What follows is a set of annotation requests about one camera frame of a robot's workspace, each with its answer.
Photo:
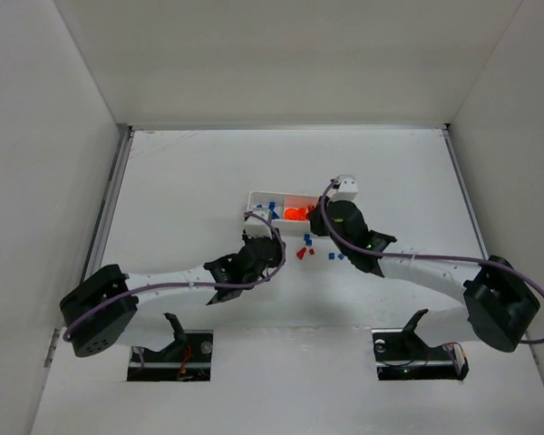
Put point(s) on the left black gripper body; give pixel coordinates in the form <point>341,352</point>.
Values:
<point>263,245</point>

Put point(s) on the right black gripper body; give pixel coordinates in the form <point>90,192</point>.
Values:
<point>323,217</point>

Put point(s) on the orange spiral lego piece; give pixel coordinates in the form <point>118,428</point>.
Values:
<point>296,214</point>

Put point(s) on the large blue curved lego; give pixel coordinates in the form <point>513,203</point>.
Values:
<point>272,209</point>

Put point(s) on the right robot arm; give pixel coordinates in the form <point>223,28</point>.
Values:
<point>495,305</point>

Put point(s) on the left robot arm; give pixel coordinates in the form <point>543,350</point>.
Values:
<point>140,311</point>

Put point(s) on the red slope lego piece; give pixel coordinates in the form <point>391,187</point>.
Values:
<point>300,254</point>

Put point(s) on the white three-compartment tray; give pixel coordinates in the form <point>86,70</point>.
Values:
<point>258,199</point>

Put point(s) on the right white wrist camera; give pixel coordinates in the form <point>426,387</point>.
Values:
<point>344,187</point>

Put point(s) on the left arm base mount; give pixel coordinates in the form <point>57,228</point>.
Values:
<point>185,358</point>

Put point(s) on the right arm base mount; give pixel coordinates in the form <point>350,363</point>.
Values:
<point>400,355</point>

